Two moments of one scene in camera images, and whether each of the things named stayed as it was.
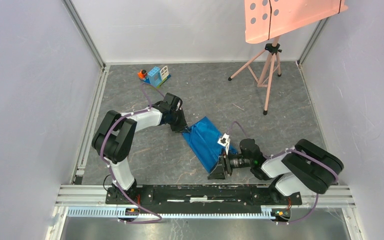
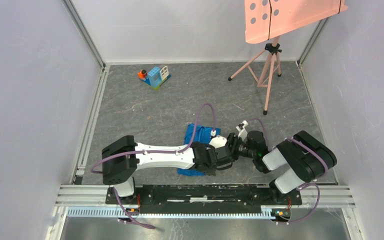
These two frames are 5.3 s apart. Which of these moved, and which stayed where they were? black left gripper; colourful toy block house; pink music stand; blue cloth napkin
Moved: black left gripper; blue cloth napkin
Stayed: colourful toy block house; pink music stand
